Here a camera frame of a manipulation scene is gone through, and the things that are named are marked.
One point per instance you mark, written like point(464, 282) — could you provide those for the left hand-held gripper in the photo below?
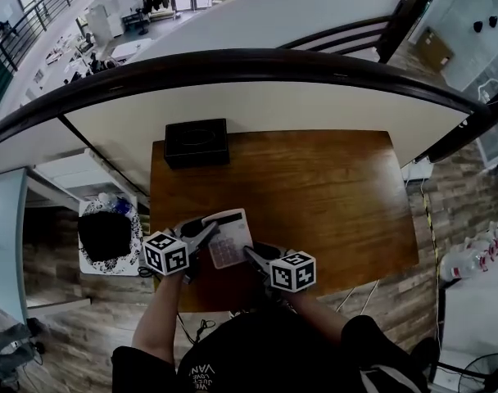
point(165, 254)

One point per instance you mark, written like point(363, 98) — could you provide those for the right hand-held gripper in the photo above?
point(294, 272)

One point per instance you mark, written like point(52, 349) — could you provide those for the white calculator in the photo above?
point(232, 252)

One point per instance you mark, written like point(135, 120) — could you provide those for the person's left forearm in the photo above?
point(157, 317)

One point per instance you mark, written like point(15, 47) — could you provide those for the person's right forearm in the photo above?
point(318, 317)

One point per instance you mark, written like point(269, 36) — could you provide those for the brown wooden table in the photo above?
point(314, 203)

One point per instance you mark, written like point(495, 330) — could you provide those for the clear water bottle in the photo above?
point(116, 203)

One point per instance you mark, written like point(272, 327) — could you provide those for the black tissue box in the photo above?
point(196, 143)

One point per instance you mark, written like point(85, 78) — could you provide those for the black bag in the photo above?
point(105, 236)

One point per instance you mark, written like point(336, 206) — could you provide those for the white patterned stool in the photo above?
point(110, 266)

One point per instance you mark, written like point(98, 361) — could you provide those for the person's black printed shirt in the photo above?
point(265, 358)

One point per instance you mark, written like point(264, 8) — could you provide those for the white shelf unit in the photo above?
point(77, 172)

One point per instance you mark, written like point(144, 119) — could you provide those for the cream partition panel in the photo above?
point(273, 105)

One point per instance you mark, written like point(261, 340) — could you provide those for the yellow black striped tape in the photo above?
point(430, 223)

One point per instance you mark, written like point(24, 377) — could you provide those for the black curved handrail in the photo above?
point(232, 66)

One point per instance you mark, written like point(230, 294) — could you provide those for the light blue table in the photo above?
point(5, 236)

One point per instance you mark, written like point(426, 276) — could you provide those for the clothes rack with dark coats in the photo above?
point(155, 1)

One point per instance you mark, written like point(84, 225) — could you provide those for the black standing fan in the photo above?
point(482, 373)

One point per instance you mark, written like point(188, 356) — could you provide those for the brown cardboard box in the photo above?
point(435, 49)

